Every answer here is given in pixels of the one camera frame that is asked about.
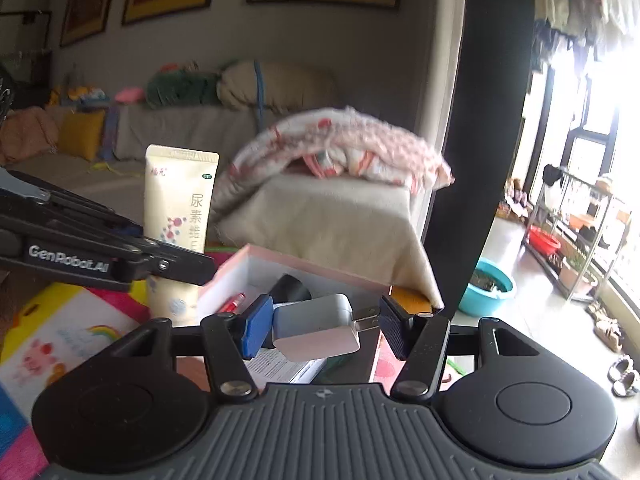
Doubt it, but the red plastic basin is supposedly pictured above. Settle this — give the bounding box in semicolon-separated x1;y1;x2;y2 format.
526;226;562;258

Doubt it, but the colourful cartoon play mat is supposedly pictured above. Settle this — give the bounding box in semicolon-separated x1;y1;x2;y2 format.
0;244;482;480

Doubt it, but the pink cardboard box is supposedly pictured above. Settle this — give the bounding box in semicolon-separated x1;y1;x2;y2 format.
198;245;390;388

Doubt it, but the cream lotion tube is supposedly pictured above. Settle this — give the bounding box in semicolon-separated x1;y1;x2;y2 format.
143;144;219;326

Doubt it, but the beige pillow with blue strap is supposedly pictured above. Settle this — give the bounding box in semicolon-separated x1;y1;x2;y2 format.
217;60;340;114

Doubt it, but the pink floral blanket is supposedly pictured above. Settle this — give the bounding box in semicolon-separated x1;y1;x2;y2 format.
210;107;454;221

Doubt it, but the black funnel nozzle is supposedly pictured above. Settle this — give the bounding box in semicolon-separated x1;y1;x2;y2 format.
268;274;311;304

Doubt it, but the green plush pillow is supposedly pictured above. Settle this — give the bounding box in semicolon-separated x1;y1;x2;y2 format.
144;68;220;108

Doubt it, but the yellow cushion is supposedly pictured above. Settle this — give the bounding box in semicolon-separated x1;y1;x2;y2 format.
56;110;106;162

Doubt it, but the red cigarette lighter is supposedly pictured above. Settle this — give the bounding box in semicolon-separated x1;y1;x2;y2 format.
217;292;246;314

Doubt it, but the beige covered sofa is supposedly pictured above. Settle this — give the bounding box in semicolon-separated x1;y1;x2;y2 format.
1;108;454;318

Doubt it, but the metal balcony shelf rack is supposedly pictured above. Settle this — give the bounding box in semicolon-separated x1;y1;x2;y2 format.
522;165;631;304

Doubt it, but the blue plastic basin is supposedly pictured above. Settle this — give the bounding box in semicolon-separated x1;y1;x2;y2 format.
459;258;516;318

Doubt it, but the white usb wall charger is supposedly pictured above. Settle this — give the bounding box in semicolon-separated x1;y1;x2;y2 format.
272;294;380;362

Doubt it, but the potted green plant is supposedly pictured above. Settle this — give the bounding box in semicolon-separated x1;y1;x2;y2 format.
559;252;598;295

